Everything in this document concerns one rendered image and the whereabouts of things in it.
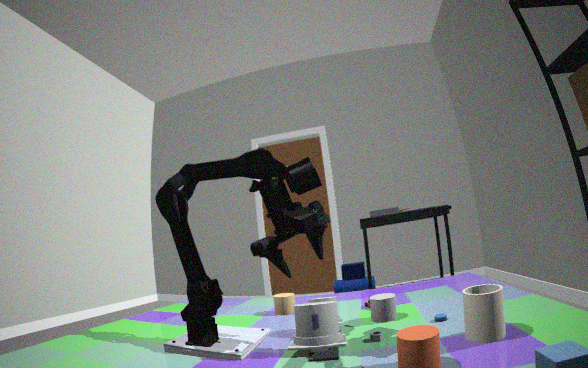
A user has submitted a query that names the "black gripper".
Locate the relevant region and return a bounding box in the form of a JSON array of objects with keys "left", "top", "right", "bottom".
[{"left": 250, "top": 199, "right": 330, "bottom": 277}]

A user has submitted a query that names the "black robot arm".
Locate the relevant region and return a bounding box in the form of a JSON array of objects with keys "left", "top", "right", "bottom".
[{"left": 155, "top": 148, "right": 325, "bottom": 347}]

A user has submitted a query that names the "orange cylinder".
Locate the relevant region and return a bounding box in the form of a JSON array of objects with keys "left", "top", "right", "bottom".
[{"left": 396, "top": 325, "right": 441, "bottom": 368}]

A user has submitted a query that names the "grey hex nut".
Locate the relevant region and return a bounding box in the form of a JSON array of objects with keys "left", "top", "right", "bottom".
[{"left": 370, "top": 331, "right": 384, "bottom": 342}]

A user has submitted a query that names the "tan cylinder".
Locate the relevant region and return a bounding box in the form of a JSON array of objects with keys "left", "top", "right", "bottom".
[{"left": 273, "top": 293, "right": 296, "bottom": 315}]

